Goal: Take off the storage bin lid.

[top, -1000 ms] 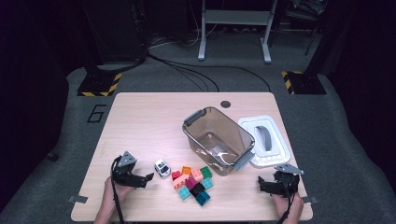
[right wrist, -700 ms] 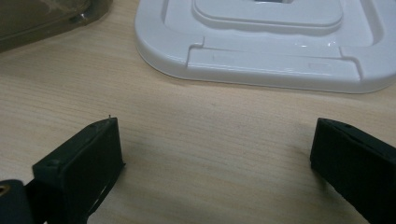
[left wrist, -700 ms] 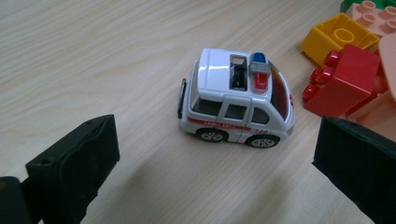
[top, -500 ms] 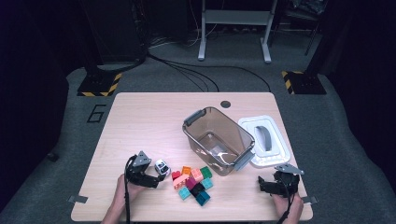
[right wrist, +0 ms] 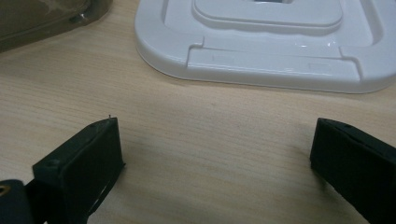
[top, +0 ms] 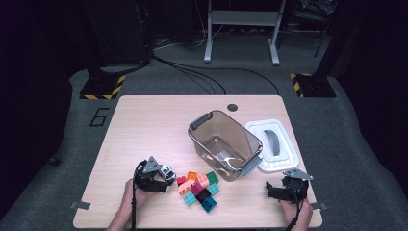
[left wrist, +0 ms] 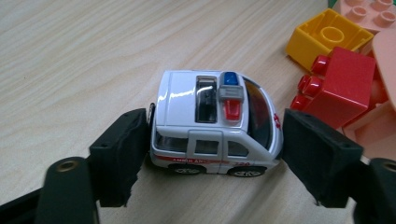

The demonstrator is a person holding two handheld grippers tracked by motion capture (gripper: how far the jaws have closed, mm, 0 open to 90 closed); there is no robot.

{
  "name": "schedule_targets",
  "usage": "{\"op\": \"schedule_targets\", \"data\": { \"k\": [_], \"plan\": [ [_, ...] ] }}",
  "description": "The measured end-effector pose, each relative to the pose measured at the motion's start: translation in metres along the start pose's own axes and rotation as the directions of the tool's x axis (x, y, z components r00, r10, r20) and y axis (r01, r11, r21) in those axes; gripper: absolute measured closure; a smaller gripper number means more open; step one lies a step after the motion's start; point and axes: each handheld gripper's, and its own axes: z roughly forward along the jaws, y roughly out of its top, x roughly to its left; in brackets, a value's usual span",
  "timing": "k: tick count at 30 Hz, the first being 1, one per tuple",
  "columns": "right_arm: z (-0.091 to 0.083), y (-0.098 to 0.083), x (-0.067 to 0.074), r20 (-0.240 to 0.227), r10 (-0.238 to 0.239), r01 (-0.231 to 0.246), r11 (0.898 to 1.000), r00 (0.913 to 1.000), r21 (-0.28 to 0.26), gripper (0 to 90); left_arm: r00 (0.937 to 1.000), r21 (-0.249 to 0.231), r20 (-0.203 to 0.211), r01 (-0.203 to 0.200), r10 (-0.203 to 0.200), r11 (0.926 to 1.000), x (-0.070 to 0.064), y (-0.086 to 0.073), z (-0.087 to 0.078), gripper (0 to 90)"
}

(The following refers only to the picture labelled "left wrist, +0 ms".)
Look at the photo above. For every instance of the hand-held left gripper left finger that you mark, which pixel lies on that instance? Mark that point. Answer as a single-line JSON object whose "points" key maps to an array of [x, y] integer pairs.
{"points": [[118, 161]]}

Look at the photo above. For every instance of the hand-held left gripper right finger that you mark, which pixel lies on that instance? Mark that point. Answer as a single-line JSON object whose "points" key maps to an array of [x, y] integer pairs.
{"points": [[320, 161]]}

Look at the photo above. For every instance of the pink plastic toy piece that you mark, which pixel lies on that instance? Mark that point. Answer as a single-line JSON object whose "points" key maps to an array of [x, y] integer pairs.
{"points": [[373, 133]]}

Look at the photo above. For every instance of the red building block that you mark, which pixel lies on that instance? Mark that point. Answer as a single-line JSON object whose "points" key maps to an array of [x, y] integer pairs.
{"points": [[342, 84]]}

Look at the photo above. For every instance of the white toy ambulance car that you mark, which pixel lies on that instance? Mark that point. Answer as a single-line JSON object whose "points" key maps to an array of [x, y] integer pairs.
{"points": [[180, 99]]}

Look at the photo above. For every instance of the yellow building block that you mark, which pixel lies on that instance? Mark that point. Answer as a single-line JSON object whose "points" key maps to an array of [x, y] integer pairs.
{"points": [[299, 46]]}

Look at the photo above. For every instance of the salmon pink building block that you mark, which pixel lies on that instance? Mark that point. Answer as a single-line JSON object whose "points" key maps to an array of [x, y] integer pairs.
{"points": [[372, 23]]}

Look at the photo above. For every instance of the green building block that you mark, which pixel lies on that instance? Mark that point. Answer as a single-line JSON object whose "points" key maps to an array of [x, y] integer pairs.
{"points": [[331, 2]]}

